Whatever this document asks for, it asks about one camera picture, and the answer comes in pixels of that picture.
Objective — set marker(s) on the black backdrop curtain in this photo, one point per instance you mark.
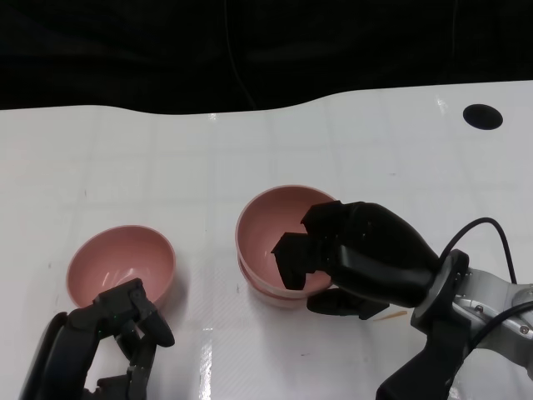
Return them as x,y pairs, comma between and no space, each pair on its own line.
125,50

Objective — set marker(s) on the black round table grommet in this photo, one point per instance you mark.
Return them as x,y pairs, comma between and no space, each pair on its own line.
482,117

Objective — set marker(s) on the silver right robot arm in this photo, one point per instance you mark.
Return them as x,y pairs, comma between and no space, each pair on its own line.
491,300

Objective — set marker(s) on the small orange wooden splinter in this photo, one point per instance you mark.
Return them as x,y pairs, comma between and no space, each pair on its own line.
395,314

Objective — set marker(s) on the pink plastic bowl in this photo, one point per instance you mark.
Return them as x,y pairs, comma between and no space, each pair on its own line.
121,254
266,221
275,302

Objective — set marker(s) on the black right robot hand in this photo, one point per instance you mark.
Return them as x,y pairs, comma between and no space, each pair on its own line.
375,250

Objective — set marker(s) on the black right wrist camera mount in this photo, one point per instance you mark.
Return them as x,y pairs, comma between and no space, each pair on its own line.
433,358

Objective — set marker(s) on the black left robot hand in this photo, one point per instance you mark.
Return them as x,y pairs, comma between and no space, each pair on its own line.
75,337

